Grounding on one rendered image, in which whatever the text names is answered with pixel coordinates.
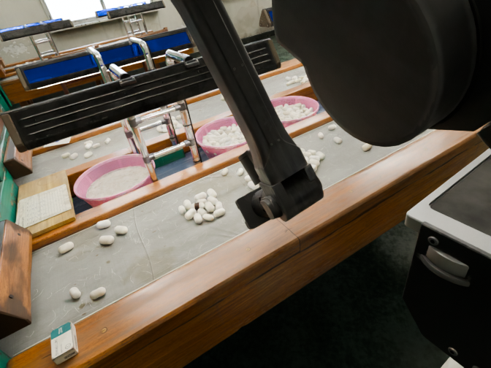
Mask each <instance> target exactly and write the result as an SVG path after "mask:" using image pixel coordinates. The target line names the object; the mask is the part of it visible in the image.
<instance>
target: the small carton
mask: <svg viewBox="0 0 491 368"><path fill-rule="evenodd" d="M50 339H51V354H52V360H53V361H54V362H55V363H56V364H57V365H59V364H60V363H62V362H64V361H66V360H67V359H70V358H71V357H73V356H75V355H76V354H78V347H77V336H76V331H75V326H74V325H73V323H72V322H71V321H70V322H68V323H65V324H64V325H62V326H59V327H58V328H57V329H54V330H52V331H51V332H50Z"/></svg>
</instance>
